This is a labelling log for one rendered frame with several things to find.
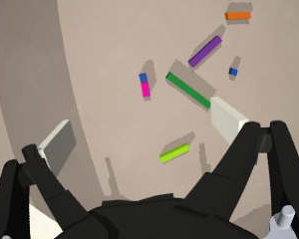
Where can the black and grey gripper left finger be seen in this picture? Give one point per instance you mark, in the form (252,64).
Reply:
(15,179)

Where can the small magenta block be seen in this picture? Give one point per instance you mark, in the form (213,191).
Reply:
(145,89)

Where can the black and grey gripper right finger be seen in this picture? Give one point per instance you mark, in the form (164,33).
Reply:
(219,191)

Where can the purple rod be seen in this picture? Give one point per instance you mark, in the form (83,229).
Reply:
(204,51)

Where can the orange rod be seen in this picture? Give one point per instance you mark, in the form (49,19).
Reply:
(237,15)

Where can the small blue block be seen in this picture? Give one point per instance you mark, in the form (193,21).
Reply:
(233,72)
(143,77)

